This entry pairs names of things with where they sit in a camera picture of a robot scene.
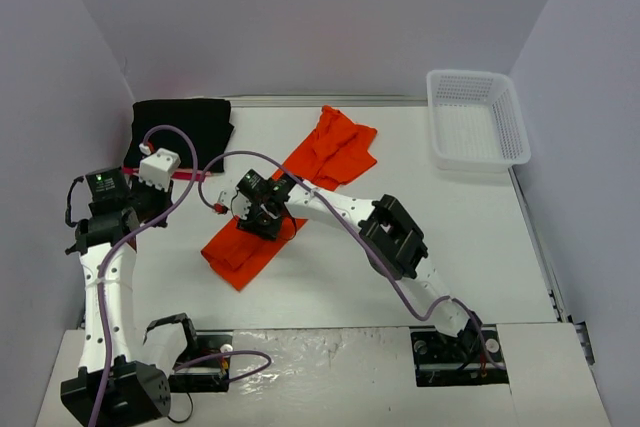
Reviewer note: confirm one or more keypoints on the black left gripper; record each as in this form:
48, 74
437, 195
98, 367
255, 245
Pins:
151, 199

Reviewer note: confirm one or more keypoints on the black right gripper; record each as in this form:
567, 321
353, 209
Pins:
245, 220

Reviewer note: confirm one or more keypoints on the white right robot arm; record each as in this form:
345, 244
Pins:
391, 239

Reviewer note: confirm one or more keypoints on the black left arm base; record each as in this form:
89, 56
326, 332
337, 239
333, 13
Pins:
205, 362

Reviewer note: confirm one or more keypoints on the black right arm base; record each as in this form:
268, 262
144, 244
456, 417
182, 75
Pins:
442, 361

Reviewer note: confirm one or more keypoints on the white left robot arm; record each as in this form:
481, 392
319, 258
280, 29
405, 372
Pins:
123, 375

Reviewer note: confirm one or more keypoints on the magenta folded t shirt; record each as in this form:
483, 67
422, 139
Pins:
180, 174

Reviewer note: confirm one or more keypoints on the black folded t shirt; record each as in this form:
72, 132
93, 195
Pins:
205, 121

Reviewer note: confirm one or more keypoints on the white plastic basket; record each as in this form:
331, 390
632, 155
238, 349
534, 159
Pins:
475, 121

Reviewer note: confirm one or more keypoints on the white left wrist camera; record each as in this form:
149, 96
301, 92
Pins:
157, 168

